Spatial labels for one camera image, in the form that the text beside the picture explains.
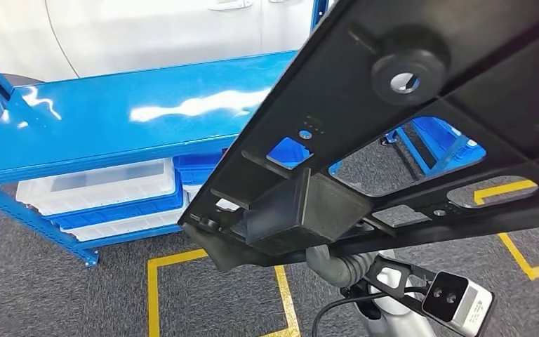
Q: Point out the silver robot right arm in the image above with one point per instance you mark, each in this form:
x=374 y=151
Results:
x=358 y=270

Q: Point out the yellow floor tape square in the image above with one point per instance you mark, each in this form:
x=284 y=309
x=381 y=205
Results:
x=517 y=255
x=152 y=302

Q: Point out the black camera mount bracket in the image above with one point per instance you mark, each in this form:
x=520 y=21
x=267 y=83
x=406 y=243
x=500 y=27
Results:
x=404 y=269

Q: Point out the black plastic frame part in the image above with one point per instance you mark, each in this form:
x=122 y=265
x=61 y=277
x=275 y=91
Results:
x=344 y=69

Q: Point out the white car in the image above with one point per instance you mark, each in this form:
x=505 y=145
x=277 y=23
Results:
x=158 y=32

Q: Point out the blue metal shelf rack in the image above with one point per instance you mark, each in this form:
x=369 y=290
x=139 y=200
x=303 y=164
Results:
x=111 y=121

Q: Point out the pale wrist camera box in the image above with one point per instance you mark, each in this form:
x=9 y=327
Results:
x=474 y=307

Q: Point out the blue wheeled rack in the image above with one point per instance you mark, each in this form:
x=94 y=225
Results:
x=437 y=139

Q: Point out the white plastic bin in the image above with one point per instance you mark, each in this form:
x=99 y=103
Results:
x=125 y=228
x=88 y=186

